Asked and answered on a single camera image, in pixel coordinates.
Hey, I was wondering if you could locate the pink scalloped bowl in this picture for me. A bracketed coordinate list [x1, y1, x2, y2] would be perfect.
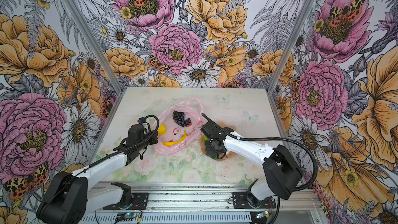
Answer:
[199, 121, 238, 161]

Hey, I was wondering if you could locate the yellow lemon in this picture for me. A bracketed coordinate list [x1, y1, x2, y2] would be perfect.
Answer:
[158, 124, 167, 135]

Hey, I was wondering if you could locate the yellow banana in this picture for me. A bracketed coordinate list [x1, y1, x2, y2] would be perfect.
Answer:
[163, 131, 188, 147]

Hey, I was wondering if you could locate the pink plastic bag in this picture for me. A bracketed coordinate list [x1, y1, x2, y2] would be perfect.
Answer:
[154, 98, 204, 155]

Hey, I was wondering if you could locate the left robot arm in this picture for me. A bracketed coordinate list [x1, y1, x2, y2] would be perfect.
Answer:
[36, 124, 158, 224]

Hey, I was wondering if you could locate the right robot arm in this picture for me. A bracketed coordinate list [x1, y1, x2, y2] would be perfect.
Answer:
[201, 113, 303, 208]

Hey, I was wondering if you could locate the black grape bunch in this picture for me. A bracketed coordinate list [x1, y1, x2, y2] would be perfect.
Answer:
[173, 111, 192, 127]

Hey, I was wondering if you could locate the left green circuit board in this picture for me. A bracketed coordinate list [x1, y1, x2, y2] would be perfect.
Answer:
[115, 213, 137, 223]

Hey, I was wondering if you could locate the green circuit board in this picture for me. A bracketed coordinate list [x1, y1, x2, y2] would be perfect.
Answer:
[115, 213, 137, 223]
[256, 210, 269, 218]

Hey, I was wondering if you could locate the right green circuit board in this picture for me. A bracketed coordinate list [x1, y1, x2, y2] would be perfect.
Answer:
[256, 210, 269, 218]

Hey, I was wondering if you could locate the left black cable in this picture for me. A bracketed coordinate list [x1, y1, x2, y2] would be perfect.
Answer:
[49, 114, 161, 206]

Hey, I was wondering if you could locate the aluminium front rail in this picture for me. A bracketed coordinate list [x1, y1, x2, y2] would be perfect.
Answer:
[78, 186, 327, 224]

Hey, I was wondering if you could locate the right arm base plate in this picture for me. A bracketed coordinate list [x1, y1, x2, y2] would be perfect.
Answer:
[232, 191, 276, 209]

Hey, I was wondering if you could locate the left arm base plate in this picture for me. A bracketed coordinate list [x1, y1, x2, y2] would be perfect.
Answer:
[103, 192, 149, 211]

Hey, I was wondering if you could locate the left aluminium frame post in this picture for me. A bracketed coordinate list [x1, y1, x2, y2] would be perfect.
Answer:
[61, 0, 123, 95]

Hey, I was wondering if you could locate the aluminium frame post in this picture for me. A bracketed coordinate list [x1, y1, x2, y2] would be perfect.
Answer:
[61, 0, 123, 95]
[267, 0, 317, 94]

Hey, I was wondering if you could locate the right aluminium frame post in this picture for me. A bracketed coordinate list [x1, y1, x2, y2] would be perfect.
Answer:
[267, 0, 317, 94]

